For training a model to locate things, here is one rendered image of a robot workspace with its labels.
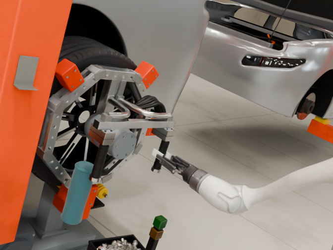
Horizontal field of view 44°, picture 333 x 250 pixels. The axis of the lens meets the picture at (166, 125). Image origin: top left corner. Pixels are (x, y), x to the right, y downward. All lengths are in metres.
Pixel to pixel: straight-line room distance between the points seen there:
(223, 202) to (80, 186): 0.57
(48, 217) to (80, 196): 0.41
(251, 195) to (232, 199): 0.16
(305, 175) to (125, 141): 0.70
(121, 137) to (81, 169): 0.20
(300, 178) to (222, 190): 0.28
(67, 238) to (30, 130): 0.92
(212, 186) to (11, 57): 0.85
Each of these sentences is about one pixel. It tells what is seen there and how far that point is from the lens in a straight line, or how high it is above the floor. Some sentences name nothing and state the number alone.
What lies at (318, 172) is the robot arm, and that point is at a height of 1.07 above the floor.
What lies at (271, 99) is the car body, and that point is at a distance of 4.12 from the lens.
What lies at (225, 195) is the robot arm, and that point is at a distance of 1.55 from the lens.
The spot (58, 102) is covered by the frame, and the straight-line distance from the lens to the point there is 1.59.
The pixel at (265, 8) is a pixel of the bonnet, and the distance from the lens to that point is 5.30.
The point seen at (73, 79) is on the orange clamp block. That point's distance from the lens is 1.58.
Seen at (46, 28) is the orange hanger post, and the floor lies 1.27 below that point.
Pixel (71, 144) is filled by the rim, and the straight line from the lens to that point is 1.86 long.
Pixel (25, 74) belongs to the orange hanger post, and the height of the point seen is 1.13.
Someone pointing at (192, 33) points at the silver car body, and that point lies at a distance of 2.49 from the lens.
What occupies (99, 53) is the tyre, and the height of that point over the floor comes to 1.16.
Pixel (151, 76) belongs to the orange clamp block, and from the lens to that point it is 1.84.
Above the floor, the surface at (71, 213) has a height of 0.54.
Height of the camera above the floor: 1.46
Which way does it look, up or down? 16 degrees down
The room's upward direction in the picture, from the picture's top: 19 degrees clockwise
